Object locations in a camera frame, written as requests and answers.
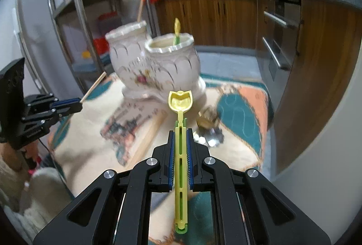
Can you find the small yellow item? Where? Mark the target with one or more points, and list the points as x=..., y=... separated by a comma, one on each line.
x=86, y=54

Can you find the metal spoon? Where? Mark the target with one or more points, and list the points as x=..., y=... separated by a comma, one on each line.
x=213, y=139

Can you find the blue storage box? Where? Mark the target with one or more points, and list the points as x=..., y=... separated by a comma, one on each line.
x=87, y=64

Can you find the red-lidded plastic container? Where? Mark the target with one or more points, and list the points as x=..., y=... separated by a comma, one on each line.
x=107, y=24

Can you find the metal shelf rack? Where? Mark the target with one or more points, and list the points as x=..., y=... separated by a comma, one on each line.
x=79, y=1

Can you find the white ceramic utensil holder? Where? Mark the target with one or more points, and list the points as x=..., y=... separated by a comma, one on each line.
x=169, y=69

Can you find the wooden kitchen cabinets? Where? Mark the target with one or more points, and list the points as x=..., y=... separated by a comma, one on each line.
x=212, y=18

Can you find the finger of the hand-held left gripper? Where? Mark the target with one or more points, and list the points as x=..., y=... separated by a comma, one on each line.
x=68, y=110
x=66, y=102

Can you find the yellow plastic spoon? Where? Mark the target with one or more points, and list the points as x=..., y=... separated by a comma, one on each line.
x=176, y=31
x=181, y=103

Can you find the built-in oven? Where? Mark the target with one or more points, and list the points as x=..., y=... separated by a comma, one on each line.
x=278, y=35

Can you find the crumpled red bag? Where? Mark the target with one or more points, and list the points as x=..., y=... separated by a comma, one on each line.
x=100, y=45

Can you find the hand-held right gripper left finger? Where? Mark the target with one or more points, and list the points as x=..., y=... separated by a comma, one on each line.
x=170, y=160

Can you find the printed tablecloth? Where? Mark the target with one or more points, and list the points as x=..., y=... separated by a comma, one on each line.
x=240, y=109

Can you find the beige fuzzy garment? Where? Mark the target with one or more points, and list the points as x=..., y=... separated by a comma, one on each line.
x=36, y=191

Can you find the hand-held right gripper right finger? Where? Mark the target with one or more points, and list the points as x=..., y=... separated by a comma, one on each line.
x=190, y=160

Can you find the white refrigerator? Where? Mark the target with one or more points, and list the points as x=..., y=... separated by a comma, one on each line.
x=31, y=35

